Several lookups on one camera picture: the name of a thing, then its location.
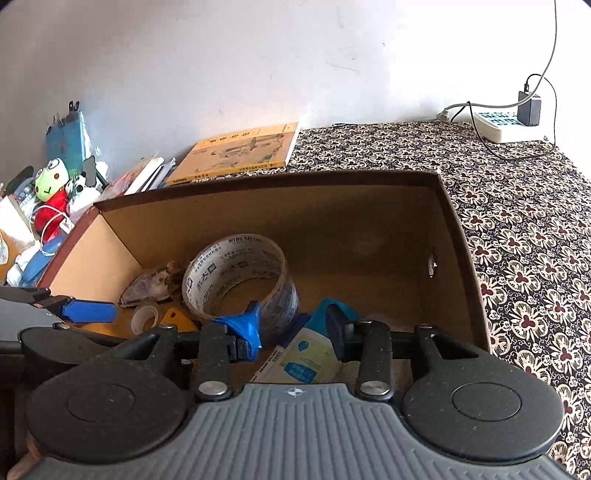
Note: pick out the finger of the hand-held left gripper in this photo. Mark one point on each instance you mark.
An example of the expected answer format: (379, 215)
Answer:
(23, 294)
(87, 311)

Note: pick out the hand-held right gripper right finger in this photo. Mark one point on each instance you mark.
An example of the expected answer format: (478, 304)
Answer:
(336, 330)

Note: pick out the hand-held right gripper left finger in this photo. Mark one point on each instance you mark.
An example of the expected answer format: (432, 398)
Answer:
(249, 330)

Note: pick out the white tube with blue cap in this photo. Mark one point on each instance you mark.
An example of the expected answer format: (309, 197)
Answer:
(309, 355)

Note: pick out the blue capped marker pen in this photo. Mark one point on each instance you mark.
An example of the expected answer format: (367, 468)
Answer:
(295, 330)

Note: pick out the printed packing tape roll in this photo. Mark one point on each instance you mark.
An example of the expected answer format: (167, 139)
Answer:
(207, 277)

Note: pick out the brown cardboard shoe box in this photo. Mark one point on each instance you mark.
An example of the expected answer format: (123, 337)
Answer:
(323, 217)

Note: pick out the blue packet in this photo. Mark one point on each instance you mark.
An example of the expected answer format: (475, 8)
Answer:
(39, 263)

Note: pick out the small clear tape roll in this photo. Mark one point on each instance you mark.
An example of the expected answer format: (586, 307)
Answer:
(138, 318)

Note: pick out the clear plastic bag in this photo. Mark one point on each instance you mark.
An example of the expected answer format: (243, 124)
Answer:
(145, 286)

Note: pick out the white packet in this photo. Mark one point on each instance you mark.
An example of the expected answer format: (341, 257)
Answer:
(16, 226)

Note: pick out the yellow plastic gadget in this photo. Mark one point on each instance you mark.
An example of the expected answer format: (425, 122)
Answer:
(178, 318)

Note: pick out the green frog plush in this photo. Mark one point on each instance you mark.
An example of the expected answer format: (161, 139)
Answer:
(48, 182)

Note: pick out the panda plush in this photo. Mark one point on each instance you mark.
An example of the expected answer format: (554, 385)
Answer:
(81, 189)

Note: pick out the black flat device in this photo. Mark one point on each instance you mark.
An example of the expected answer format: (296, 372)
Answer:
(94, 173)

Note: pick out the pile of thin books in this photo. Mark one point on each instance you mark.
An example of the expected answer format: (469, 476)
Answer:
(143, 175)

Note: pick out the blue bag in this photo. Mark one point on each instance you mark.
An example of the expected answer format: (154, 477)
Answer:
(67, 138)

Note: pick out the yellow book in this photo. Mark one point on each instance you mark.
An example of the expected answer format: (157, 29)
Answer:
(231, 152)

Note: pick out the floral patterned blanket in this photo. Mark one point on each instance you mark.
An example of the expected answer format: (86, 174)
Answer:
(531, 230)

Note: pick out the white power strip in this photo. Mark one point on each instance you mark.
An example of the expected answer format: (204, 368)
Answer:
(498, 127)

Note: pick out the black charger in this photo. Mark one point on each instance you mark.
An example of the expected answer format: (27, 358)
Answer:
(528, 108)

